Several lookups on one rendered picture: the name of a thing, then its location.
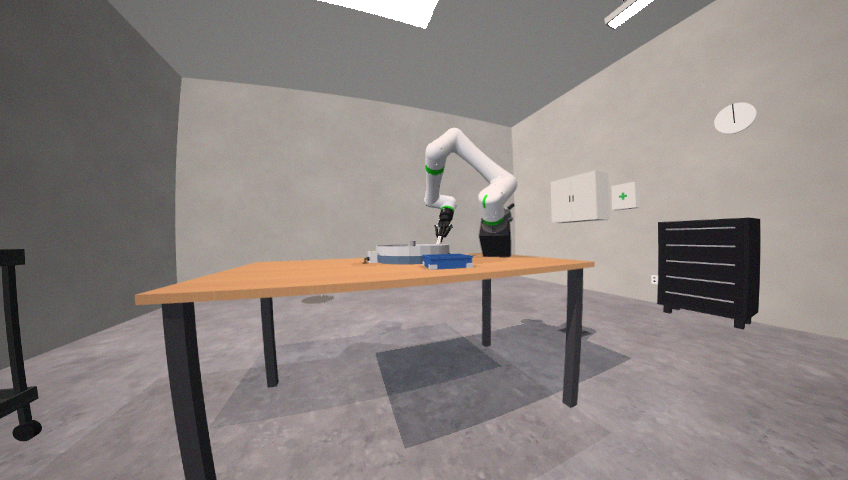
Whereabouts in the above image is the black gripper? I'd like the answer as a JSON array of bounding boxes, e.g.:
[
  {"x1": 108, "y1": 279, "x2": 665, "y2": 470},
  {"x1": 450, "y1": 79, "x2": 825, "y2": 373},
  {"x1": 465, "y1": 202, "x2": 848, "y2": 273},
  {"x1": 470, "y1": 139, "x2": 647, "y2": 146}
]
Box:
[{"x1": 434, "y1": 215, "x2": 453, "y2": 244}]

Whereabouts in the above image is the blue crate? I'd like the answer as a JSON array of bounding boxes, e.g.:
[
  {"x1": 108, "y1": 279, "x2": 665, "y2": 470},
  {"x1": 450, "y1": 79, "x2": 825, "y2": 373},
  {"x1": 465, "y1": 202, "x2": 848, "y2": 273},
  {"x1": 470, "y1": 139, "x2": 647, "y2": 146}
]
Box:
[{"x1": 422, "y1": 254, "x2": 473, "y2": 270}]

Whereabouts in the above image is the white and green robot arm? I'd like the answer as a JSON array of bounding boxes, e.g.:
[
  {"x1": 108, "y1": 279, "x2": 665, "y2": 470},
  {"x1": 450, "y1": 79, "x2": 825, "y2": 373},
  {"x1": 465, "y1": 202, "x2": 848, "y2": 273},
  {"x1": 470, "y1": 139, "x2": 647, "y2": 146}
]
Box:
[{"x1": 424, "y1": 128, "x2": 517, "y2": 234}]

